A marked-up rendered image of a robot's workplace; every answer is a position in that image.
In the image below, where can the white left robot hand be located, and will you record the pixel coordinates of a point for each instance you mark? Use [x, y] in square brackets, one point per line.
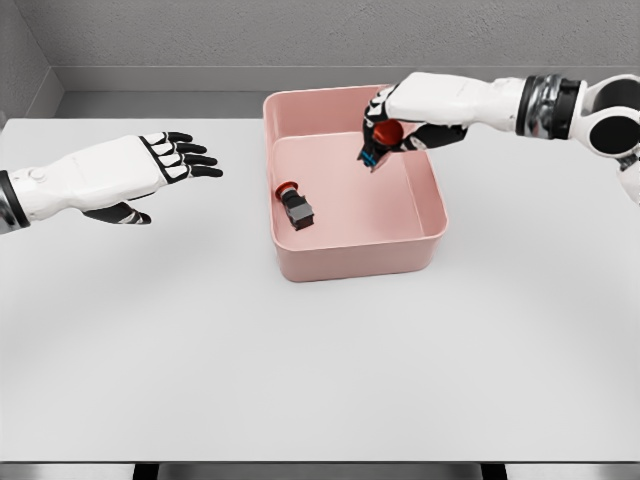
[110, 170]

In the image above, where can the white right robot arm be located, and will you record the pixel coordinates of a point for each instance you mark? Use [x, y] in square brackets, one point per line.
[555, 110]

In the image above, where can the pink square basket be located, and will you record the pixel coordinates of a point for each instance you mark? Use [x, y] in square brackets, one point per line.
[350, 200]

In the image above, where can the red-button switch with grey base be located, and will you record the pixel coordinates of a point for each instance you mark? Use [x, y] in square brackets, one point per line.
[296, 206]

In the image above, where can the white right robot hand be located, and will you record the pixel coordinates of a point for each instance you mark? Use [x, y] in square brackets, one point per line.
[425, 102]

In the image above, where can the red-button switch with blue base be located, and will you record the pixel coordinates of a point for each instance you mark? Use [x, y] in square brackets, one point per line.
[382, 142]

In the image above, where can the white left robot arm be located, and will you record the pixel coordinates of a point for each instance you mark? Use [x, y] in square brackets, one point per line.
[30, 192]

